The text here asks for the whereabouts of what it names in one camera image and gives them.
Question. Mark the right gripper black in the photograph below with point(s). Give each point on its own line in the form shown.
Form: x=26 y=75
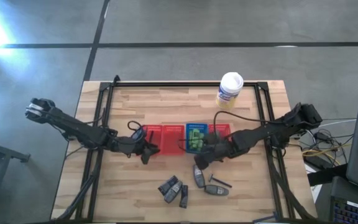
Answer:
x=221 y=151

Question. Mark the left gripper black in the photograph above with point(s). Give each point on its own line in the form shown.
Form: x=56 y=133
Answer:
x=129 y=146

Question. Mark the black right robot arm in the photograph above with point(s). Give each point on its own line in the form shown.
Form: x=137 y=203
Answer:
x=259 y=132

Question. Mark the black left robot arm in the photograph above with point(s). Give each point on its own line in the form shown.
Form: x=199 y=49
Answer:
x=79 y=129

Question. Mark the red plastic slotted basket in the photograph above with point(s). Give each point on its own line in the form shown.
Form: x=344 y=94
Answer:
x=224 y=129
x=157 y=146
x=173 y=140

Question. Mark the blue plastic slotted basket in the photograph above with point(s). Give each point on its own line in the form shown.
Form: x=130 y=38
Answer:
x=197 y=125

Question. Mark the Lysol wipes canister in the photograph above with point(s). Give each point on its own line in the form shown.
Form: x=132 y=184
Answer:
x=230 y=84

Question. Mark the blue clamp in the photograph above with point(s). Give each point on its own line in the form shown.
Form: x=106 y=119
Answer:
x=267 y=218

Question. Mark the black power adapter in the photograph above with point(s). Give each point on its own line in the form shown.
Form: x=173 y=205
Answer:
x=322 y=136

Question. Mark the black keyboard case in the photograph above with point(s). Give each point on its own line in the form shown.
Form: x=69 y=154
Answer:
x=353 y=214

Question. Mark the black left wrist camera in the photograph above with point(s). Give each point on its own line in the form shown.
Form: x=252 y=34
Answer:
x=138 y=134

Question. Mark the black aluminium rig frame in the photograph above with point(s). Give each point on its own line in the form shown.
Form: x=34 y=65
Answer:
x=182 y=84

